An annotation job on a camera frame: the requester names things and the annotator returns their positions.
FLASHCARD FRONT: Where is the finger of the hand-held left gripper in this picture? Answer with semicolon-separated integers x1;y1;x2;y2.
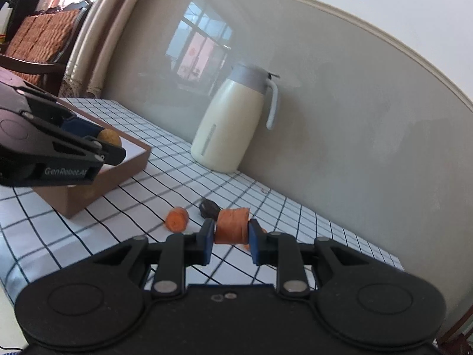
22;113;126;167
15;87;106;137

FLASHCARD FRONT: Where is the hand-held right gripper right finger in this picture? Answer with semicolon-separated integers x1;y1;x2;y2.
248;219;370;298

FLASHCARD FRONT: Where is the beige embroidered curtain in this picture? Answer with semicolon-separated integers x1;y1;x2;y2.
61;0;156;99

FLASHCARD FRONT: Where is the dark wooden furniture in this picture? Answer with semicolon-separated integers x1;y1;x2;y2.
438;299;473;355

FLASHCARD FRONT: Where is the wooden woven-back chair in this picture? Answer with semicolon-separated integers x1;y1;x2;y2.
0;0;93;97

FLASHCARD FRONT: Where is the brown cardboard box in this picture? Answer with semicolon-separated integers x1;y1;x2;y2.
31;109;152;219

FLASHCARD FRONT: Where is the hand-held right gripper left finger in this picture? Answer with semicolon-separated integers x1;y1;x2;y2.
92;219;216;298

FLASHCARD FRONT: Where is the yellow-brown fruit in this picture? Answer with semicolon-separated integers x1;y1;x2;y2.
97;129;122;149

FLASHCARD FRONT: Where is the cream thermos jug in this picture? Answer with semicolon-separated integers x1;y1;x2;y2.
190;63;280;174

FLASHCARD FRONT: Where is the white black checked tablecloth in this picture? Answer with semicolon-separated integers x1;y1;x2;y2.
0;97;405;352

